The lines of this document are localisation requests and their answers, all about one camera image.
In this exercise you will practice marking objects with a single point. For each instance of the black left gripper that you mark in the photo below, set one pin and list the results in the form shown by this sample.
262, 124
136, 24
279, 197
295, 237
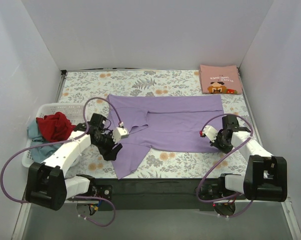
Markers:
110, 150

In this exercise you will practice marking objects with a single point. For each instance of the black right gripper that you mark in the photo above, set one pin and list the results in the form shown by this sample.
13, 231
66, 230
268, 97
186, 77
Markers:
216, 144

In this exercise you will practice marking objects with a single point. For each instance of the purple t shirt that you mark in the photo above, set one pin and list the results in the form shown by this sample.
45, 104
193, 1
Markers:
165, 123

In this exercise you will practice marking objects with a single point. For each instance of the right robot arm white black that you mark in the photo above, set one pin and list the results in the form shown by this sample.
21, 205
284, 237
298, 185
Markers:
265, 177

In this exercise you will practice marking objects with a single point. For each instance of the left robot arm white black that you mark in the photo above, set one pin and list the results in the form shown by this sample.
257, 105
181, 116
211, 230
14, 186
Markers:
47, 185

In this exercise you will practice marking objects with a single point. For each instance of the white plastic laundry basket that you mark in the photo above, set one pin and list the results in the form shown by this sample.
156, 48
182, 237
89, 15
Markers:
65, 110

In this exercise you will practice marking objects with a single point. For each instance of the red t shirt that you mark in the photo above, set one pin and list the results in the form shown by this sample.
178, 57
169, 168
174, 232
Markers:
55, 127

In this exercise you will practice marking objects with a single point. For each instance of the floral tablecloth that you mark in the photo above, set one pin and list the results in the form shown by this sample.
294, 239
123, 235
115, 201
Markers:
92, 87

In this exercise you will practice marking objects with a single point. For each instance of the folded pink printed t shirt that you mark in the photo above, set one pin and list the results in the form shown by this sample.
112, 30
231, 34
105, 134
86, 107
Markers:
220, 80

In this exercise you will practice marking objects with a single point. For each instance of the blue t shirt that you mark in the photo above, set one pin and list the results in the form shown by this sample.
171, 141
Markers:
41, 153

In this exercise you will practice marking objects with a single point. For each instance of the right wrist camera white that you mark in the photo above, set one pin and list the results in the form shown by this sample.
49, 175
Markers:
210, 132

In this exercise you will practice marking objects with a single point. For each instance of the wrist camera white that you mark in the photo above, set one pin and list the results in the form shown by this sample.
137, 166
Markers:
119, 133
210, 132

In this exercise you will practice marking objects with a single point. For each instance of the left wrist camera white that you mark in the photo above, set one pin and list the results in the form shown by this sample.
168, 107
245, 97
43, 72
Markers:
119, 133

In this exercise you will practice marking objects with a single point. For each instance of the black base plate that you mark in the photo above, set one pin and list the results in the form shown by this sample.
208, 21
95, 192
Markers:
151, 193

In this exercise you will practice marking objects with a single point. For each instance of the aluminium frame rail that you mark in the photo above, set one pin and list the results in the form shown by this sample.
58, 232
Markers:
254, 221

